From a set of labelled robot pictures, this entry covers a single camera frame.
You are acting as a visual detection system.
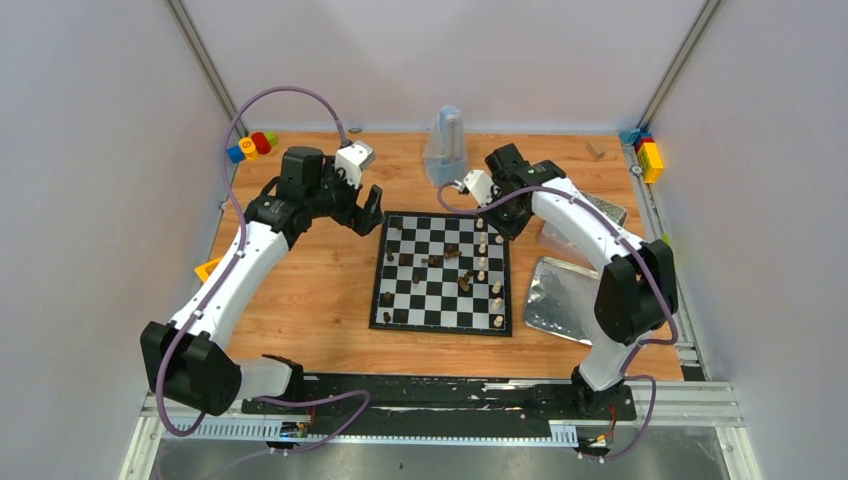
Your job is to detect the black white chessboard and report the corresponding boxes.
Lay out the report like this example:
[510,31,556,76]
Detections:
[369,211,513,337]

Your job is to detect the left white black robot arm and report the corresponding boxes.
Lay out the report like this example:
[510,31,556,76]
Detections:
[140,141,384,416]

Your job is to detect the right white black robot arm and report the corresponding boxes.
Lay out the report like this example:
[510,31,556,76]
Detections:
[479,143,678,418]

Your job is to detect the dark fallen chess piece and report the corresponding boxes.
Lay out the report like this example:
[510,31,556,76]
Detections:
[457,275,471,293]

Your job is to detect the clear plastic container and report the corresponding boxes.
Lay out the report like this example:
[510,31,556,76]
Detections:
[537,192,628,266]

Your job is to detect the silver metal tray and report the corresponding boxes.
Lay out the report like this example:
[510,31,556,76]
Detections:
[522,257,600,346]

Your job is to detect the colourful toy blocks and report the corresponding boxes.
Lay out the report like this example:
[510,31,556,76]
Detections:
[225,131,279,164]

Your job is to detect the small wooden block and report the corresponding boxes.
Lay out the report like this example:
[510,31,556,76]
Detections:
[585,142,606,160]

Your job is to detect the yellow plastic triangle toy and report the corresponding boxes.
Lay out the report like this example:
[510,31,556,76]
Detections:
[194,257,222,283]

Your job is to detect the stacked lego bricks right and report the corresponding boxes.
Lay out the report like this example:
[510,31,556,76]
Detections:
[618,129,665,184]

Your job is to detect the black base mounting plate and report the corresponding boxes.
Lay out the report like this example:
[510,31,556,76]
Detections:
[241,372,639,439]

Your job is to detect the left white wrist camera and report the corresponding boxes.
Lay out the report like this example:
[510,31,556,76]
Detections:
[335,141,376,188]

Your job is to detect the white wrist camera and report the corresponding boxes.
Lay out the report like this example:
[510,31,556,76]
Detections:
[335,141,376,188]
[461,169,495,207]

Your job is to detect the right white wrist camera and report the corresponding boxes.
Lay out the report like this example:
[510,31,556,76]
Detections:
[461,169,495,207]

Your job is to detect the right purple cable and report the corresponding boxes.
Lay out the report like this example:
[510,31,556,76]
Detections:
[437,182,680,463]

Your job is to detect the purple cable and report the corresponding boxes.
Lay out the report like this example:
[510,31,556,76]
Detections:
[437,182,680,463]
[153,86,372,457]

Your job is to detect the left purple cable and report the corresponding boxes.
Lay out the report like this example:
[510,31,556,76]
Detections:
[153,86,372,457]

